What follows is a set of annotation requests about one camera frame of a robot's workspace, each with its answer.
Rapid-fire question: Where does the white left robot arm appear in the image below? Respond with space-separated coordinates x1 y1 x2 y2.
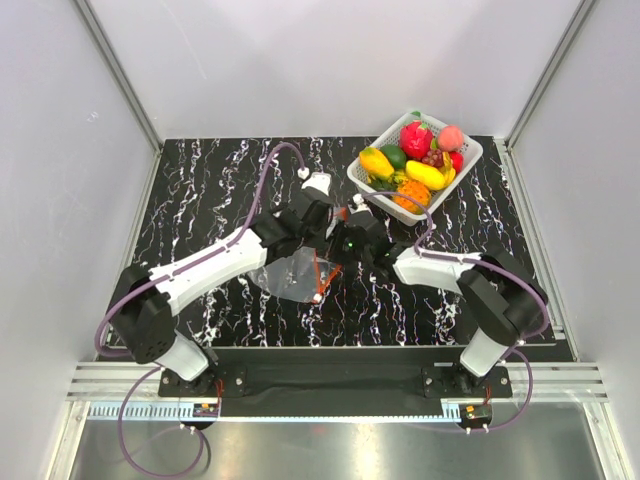
109 187 333 396

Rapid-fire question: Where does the red dragon fruit toy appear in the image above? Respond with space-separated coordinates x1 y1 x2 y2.
399 121 434 160

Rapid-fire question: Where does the red strawberry toy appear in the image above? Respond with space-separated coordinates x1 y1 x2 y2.
449 151 464 174

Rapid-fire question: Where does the clear zip top bag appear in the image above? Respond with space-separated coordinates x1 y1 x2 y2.
247 204 349 305

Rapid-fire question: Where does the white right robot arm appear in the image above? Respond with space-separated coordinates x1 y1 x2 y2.
325 206 550 397

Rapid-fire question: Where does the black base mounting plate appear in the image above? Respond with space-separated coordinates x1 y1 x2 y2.
158 346 513 422

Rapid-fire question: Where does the purple grape bunch toy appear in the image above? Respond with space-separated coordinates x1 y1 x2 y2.
421 148 444 168

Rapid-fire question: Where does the aluminium frame rail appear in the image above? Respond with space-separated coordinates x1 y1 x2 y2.
509 363 611 401

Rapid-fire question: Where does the yellow banana toy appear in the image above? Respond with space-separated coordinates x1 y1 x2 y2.
440 152 457 188

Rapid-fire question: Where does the pink peach toy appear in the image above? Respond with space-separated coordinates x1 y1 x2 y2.
436 125 465 152

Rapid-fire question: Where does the orange pineapple toy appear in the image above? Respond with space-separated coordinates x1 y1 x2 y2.
392 180 431 215

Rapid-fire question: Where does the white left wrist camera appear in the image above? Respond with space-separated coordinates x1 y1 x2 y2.
301 172 332 201

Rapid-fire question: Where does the white slotted cable duct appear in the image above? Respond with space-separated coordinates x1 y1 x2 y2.
87 401 220 422

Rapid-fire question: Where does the yellow orange papaya toy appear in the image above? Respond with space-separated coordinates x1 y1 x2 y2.
359 147 395 180

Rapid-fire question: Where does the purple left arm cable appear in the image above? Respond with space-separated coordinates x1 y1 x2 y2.
94 142 311 475

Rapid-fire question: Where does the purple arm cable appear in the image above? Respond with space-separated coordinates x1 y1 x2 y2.
352 192 549 434
94 142 311 475

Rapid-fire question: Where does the green avocado toy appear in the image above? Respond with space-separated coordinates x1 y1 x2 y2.
380 144 407 170

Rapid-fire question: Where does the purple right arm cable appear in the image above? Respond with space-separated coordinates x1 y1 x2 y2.
352 192 549 434

